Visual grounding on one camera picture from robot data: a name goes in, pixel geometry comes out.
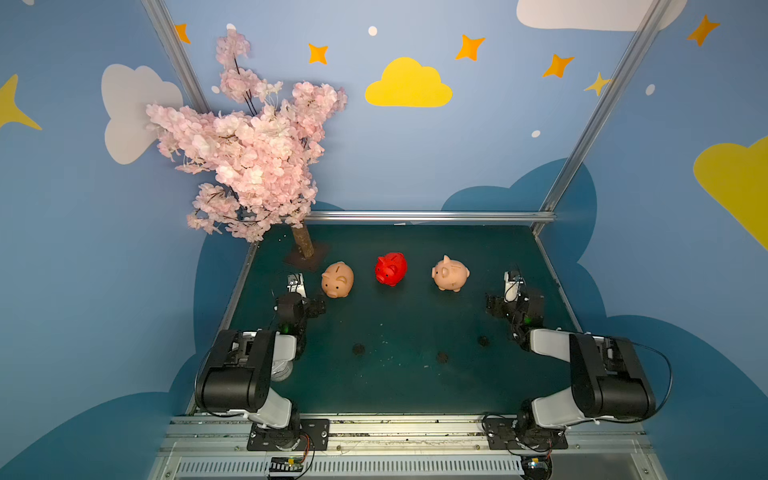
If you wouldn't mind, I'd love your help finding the aluminium front rail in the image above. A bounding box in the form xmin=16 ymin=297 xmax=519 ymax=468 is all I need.
xmin=149 ymin=414 xmax=666 ymax=479

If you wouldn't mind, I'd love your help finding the pink cherry blossom tree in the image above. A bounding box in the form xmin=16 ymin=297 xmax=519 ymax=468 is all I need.
xmin=146 ymin=28 xmax=348 ymax=271

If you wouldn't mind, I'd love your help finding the tan piggy bank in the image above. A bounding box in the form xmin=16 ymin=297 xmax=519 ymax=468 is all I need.
xmin=431 ymin=255 xmax=470 ymax=293
xmin=321 ymin=261 xmax=354 ymax=299

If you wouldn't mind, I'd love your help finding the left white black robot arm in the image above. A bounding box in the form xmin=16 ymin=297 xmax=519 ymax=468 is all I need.
xmin=194 ymin=292 xmax=330 ymax=453

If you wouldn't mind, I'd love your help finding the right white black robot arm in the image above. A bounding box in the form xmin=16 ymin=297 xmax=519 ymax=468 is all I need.
xmin=481 ymin=285 xmax=674 ymax=453

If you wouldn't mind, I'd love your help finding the red piggy bank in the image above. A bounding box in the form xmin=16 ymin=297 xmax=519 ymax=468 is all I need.
xmin=374 ymin=252 xmax=408 ymax=287

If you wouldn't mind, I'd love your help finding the right circuit board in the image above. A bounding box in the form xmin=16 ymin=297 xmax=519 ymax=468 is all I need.
xmin=520 ymin=456 xmax=553 ymax=480

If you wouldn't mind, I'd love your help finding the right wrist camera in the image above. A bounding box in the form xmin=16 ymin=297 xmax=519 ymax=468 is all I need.
xmin=503 ymin=269 xmax=525 ymax=302

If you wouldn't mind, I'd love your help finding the left green circuit board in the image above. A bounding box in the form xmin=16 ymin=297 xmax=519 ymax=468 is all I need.
xmin=267 ymin=456 xmax=308 ymax=479

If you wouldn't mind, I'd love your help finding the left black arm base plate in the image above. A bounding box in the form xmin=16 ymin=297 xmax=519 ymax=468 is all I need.
xmin=246 ymin=419 xmax=330 ymax=452

